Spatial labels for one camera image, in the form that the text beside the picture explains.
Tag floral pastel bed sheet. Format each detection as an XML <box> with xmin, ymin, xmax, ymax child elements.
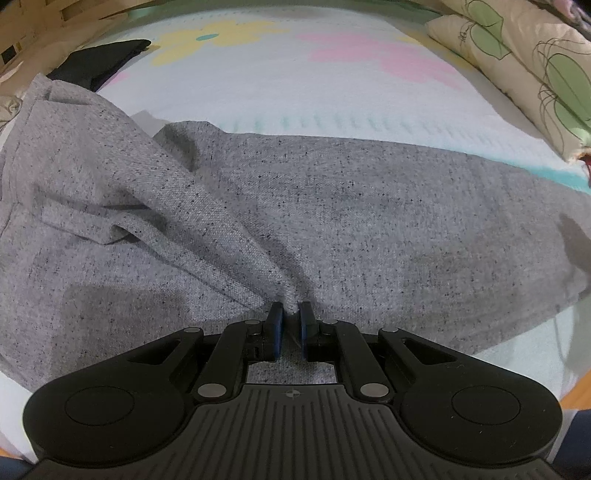
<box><xmin>0</xmin><ymin>8</ymin><xmax>591</xmax><ymax>462</ymax></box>

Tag grey speckled pants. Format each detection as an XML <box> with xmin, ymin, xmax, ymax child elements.
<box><xmin>0</xmin><ymin>73</ymin><xmax>591</xmax><ymax>393</ymax></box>

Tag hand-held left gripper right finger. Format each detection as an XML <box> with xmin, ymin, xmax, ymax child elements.
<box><xmin>298</xmin><ymin>301</ymin><xmax>468</xmax><ymax>403</ymax></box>

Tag wooden bed frame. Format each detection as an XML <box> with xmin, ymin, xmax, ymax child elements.
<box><xmin>0</xmin><ymin>0</ymin><xmax>137</xmax><ymax>88</ymax></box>

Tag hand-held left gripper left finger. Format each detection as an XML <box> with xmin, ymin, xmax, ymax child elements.
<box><xmin>123</xmin><ymin>302</ymin><xmax>284</xmax><ymax>403</ymax></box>

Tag black folded cloth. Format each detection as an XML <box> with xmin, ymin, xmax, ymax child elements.
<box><xmin>46</xmin><ymin>39</ymin><xmax>153</xmax><ymax>91</ymax></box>

